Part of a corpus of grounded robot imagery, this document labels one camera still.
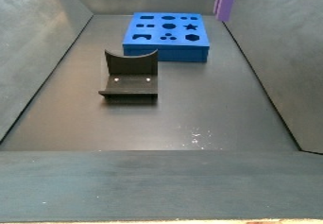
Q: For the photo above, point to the black curved holder stand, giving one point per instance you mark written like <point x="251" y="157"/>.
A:
<point x="132" y="75"/>

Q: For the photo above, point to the blue shape-sorter block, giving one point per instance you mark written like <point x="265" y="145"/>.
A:
<point x="175" y="34"/>

